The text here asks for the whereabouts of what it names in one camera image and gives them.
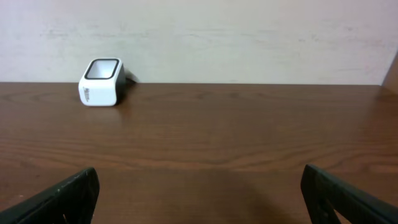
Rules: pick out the white barcode scanner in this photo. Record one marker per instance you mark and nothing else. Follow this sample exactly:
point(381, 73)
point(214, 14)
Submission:
point(103, 82)

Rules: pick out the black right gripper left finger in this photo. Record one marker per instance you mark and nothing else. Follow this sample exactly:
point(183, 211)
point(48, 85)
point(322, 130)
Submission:
point(72, 200)

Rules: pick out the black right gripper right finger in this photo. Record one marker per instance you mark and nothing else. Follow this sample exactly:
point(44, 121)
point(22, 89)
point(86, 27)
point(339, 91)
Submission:
point(325, 195)

